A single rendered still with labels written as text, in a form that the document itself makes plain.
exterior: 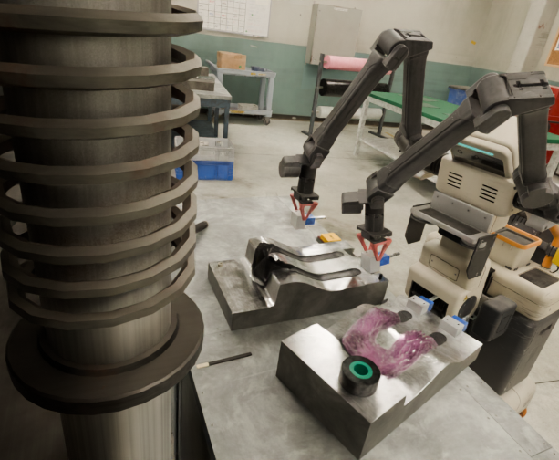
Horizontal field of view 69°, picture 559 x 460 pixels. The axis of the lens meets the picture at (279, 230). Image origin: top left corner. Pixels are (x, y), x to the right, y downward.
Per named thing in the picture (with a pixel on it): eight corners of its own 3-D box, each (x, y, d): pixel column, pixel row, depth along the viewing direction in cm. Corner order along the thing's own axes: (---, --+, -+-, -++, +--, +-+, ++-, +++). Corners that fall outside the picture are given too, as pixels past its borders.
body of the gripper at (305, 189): (302, 202, 136) (305, 182, 133) (289, 191, 145) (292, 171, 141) (319, 201, 139) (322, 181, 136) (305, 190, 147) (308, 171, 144)
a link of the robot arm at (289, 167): (325, 155, 129) (316, 140, 134) (291, 154, 125) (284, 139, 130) (315, 184, 137) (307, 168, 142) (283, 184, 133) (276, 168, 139)
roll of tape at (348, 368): (356, 361, 89) (359, 350, 87) (385, 386, 83) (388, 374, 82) (330, 377, 84) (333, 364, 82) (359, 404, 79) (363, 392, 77)
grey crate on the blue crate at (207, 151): (229, 151, 463) (230, 138, 457) (234, 162, 428) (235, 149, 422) (174, 149, 447) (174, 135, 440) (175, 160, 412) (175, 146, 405)
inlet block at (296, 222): (321, 221, 153) (323, 207, 151) (327, 226, 149) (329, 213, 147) (289, 224, 148) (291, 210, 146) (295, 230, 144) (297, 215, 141)
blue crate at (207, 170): (228, 169, 473) (229, 150, 463) (232, 181, 438) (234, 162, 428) (174, 166, 457) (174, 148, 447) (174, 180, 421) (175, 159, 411)
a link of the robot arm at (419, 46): (440, 29, 106) (421, 15, 113) (391, 47, 106) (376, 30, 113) (427, 157, 140) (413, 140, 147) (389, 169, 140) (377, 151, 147)
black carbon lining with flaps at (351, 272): (338, 255, 139) (344, 230, 135) (364, 281, 126) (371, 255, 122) (242, 266, 125) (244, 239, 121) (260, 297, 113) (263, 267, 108)
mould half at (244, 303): (341, 261, 149) (347, 229, 143) (382, 304, 128) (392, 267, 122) (207, 277, 130) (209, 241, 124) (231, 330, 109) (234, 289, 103)
